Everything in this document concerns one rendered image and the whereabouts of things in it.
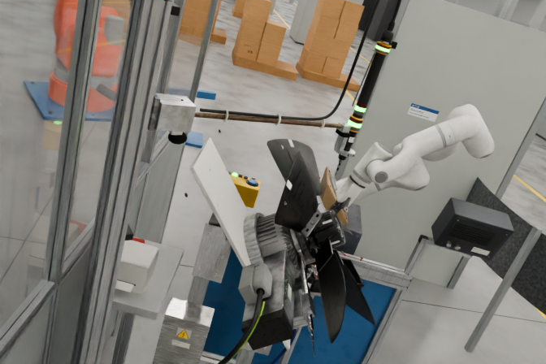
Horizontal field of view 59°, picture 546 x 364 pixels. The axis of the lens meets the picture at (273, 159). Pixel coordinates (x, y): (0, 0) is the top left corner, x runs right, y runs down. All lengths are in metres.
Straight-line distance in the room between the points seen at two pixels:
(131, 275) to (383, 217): 2.49
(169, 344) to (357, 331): 1.05
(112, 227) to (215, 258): 0.42
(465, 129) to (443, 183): 1.89
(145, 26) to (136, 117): 0.21
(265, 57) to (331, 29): 1.43
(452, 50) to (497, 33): 0.29
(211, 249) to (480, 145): 1.08
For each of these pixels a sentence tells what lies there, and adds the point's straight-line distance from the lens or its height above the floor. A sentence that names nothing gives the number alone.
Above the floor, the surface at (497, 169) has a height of 1.04.
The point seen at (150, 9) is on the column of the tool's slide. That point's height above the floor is 1.77.
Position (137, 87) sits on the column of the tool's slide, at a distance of 1.14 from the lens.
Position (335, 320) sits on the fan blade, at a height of 1.09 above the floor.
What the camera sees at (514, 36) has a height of 1.92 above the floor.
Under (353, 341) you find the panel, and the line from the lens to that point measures 2.51.
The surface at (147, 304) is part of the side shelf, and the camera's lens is 1.65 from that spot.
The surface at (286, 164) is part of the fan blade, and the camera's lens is 1.65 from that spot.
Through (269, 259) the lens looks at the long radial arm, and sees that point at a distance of 1.54.
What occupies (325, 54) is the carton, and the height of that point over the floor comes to 0.54.
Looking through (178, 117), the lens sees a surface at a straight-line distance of 1.20.
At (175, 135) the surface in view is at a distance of 1.25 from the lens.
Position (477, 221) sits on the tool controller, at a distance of 2.15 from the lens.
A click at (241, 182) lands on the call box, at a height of 1.07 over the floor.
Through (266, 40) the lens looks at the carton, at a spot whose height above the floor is 0.57.
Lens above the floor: 1.95
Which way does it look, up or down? 22 degrees down
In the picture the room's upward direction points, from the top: 17 degrees clockwise
